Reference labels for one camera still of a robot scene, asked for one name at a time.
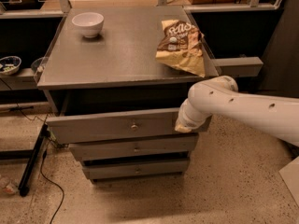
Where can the padded gripper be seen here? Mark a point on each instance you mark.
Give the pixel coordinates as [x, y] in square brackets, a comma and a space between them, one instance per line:
[189, 121]

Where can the grey top drawer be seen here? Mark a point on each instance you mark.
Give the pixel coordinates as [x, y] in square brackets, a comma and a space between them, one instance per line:
[115, 120]

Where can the grey drawer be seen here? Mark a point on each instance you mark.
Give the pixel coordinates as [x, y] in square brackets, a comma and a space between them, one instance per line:
[102, 150]
[135, 168]
[115, 120]

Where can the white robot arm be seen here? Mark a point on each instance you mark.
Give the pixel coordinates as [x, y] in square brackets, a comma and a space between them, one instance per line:
[278, 116]

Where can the grey middle drawer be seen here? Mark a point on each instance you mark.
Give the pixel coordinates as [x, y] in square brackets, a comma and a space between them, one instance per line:
[102, 150]

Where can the grey drawer cabinet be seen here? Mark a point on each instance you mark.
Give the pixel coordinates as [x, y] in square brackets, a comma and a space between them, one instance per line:
[119, 63]

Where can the grey bottom drawer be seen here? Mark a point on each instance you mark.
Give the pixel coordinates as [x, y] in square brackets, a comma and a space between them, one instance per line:
[135, 168]

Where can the yellow brown chip bag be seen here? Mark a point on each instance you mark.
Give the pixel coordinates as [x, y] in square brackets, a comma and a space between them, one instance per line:
[181, 47]

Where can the grey side shelf block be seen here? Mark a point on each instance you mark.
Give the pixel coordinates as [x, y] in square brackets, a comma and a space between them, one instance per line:
[239, 67]

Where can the white ceramic bowl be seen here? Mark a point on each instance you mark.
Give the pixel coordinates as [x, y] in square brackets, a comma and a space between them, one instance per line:
[89, 24]

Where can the small dark bowl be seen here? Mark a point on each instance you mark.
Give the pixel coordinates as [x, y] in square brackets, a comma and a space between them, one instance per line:
[39, 64]

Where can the grey left shelf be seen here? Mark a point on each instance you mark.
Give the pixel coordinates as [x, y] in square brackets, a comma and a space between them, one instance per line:
[22, 80]

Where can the black metal stand leg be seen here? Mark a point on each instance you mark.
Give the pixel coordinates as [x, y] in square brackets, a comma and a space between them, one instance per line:
[23, 186]

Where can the crumpled plastic wrapper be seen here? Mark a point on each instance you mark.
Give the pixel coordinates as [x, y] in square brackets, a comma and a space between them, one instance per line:
[8, 185]

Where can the blue patterned bowl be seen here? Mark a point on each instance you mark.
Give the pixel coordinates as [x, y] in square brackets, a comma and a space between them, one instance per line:
[10, 65]

